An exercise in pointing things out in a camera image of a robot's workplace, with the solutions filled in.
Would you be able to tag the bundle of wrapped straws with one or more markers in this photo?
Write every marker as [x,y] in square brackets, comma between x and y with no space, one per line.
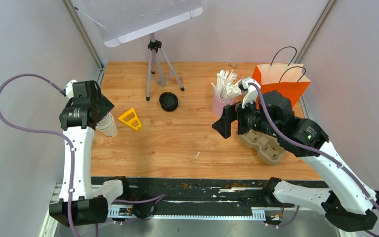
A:
[226,86]

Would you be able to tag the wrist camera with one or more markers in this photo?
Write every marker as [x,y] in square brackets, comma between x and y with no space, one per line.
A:
[68,91]
[249,88]

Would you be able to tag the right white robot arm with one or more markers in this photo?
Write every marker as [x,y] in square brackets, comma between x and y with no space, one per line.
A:
[346,202]

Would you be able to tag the orange paper bag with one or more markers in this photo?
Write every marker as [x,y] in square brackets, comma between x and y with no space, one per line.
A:
[288,79]

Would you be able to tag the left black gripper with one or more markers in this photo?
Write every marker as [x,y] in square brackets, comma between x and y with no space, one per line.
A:
[105,105]

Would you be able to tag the white reflector board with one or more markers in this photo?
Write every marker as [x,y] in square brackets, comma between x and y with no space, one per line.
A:
[122,21]

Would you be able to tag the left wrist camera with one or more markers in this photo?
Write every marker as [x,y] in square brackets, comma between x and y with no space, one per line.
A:
[68,91]

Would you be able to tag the pink straw holder cup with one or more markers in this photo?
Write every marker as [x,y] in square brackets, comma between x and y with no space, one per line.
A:
[219,103]

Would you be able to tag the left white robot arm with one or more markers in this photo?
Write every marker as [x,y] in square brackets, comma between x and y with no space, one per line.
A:
[78,203]

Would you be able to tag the grey tripod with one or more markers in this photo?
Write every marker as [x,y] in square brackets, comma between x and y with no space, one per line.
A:
[155,72]

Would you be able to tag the stack of black lids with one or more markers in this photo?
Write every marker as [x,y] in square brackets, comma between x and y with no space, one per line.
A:
[168,101]

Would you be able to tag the yellow triangular plastic stand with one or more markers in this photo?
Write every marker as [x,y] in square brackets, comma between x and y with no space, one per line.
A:
[130,118]

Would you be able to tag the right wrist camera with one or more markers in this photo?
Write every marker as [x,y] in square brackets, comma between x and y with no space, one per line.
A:
[249,88]

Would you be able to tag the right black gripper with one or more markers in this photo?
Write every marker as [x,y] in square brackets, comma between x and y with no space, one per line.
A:
[223,125]

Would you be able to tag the cardboard cup carrier tray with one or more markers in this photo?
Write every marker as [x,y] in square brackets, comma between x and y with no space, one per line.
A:
[266,147]

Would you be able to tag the stack of paper cups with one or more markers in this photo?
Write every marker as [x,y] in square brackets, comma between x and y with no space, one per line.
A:
[107,126]

